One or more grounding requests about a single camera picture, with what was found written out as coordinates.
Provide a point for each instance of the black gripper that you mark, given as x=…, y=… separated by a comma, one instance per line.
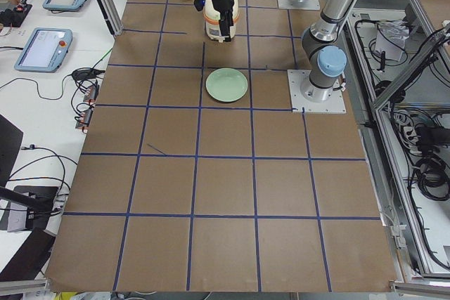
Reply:
x=223, y=2

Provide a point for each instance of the white orange rice cooker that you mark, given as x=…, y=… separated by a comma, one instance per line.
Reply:
x=212, y=17

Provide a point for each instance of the light green plate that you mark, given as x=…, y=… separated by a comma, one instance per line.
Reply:
x=226, y=85

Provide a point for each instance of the white crumpled bag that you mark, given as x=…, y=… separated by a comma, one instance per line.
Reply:
x=391, y=39

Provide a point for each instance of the brown paper table cover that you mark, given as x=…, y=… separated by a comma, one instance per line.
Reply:
x=177, y=191

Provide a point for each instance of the lower teach pendant tablet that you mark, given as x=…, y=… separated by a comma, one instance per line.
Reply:
x=45, y=50

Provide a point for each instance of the black monitor stand base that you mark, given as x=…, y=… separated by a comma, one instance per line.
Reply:
x=28, y=207

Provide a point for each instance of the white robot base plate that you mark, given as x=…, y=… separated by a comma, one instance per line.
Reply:
x=307, y=98

